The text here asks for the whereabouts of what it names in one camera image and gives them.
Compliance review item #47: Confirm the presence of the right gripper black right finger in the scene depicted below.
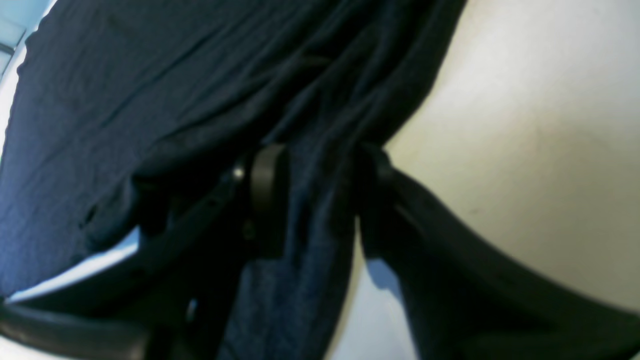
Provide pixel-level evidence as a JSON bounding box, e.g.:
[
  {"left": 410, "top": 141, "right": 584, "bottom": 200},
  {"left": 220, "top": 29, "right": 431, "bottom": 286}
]
[{"left": 355, "top": 143, "right": 639, "bottom": 360}]

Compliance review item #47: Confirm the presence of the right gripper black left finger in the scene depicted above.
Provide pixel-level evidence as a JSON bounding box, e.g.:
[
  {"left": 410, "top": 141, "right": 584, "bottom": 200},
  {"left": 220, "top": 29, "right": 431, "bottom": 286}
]
[{"left": 1, "top": 144, "right": 290, "bottom": 360}]

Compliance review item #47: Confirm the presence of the black T-shirt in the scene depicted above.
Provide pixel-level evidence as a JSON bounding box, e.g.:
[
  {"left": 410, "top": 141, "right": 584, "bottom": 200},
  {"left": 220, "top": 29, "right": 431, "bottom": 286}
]
[{"left": 0, "top": 0, "right": 466, "bottom": 360}]

